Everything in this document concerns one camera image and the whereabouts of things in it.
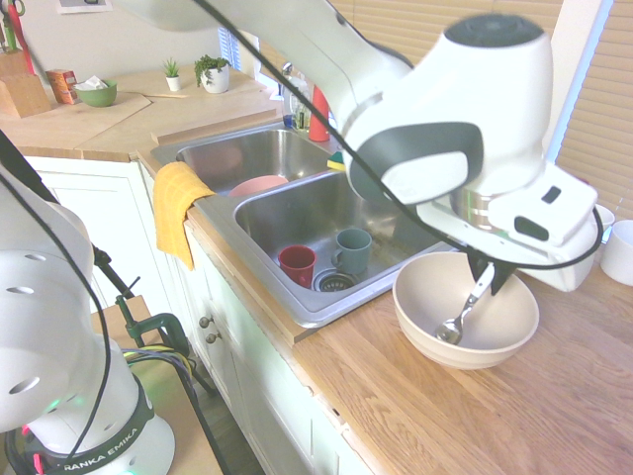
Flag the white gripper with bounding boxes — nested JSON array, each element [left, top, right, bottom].
[[417, 202, 594, 297]]

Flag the metal spoon with white handle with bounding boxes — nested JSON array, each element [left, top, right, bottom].
[[434, 264, 496, 344]]

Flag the metal sink drain strainer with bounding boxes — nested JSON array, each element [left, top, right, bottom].
[[312, 269, 359, 292]]

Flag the stainless steel double sink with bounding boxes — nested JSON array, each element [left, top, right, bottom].
[[149, 122, 459, 330]]

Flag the beige bowl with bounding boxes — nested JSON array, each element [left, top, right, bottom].
[[392, 251, 541, 371]]

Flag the white cup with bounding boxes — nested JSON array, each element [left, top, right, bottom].
[[592, 203, 616, 243], [599, 220, 633, 287]]

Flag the grey green mug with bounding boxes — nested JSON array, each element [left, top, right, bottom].
[[330, 228, 373, 275]]

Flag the red cup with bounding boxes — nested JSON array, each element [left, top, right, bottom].
[[277, 244, 317, 290]]

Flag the narrow tan window blind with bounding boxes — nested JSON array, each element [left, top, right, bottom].
[[556, 0, 633, 219]]

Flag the red bottle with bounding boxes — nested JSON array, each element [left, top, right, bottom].
[[308, 83, 331, 143]]

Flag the pink plate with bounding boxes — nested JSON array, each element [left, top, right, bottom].
[[227, 174, 290, 198]]

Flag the clear dish soap bottle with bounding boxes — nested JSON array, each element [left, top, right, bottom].
[[282, 63, 312, 131]]

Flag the wide tan window blind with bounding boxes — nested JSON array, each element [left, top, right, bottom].
[[254, 0, 565, 154]]

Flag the yellow dish cloth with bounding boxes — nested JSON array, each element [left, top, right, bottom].
[[152, 161, 218, 271]]

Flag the green clamp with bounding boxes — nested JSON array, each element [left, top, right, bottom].
[[116, 294, 192, 347]]

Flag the trailing plant in white pot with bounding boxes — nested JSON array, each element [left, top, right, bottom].
[[193, 53, 231, 95]]

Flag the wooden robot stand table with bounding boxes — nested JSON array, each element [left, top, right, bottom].
[[91, 295, 224, 475]]

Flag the small plant in white pot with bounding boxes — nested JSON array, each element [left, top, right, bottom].
[[162, 56, 183, 92]]

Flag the white kitchen cabinet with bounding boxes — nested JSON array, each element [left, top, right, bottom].
[[22, 155, 377, 475]]

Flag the green bowl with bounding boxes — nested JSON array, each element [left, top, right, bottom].
[[73, 78, 119, 109]]

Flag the wooden cutting board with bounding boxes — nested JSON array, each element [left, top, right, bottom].
[[0, 91, 153, 150]]

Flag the orange cardboard box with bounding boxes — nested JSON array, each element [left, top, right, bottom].
[[45, 68, 79, 105]]

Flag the black tripod stand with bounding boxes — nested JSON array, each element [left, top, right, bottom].
[[0, 128, 233, 475]]

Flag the wooden knife block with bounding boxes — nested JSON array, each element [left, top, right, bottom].
[[0, 51, 52, 119]]

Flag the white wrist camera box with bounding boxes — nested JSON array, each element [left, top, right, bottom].
[[487, 162, 599, 248]]

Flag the bundle of coloured cables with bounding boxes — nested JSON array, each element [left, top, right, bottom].
[[121, 345, 199, 382]]

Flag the paper sheet on wall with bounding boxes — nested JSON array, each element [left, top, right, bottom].
[[55, 0, 114, 15]]

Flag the red handled scissors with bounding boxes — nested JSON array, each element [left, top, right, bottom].
[[7, 0, 36, 75]]

